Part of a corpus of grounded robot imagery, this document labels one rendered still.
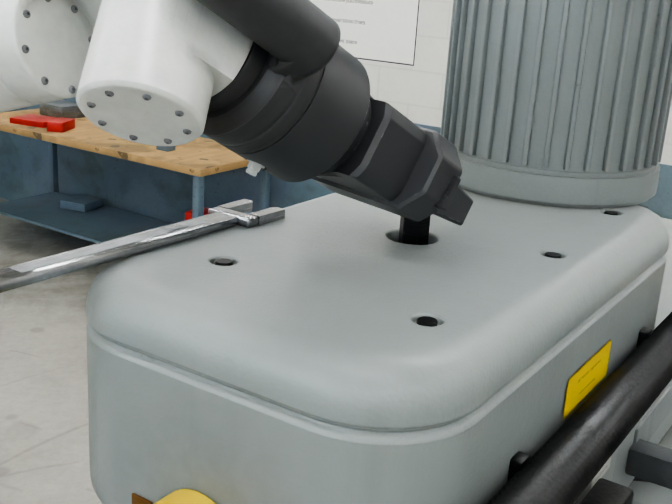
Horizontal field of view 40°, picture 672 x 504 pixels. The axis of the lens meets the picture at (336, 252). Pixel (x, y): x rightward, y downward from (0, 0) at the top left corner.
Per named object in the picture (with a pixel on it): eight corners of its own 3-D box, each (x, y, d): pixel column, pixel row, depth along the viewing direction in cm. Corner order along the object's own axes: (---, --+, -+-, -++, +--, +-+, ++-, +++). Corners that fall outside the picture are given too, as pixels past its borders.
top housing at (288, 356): (398, 688, 46) (427, 398, 41) (48, 500, 59) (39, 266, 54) (656, 378, 83) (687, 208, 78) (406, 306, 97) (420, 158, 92)
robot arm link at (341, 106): (300, 213, 66) (175, 142, 58) (359, 95, 67) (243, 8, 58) (422, 262, 57) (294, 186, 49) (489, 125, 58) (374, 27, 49)
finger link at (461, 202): (450, 231, 65) (398, 196, 60) (470, 190, 65) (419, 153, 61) (467, 237, 63) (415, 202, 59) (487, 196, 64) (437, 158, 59)
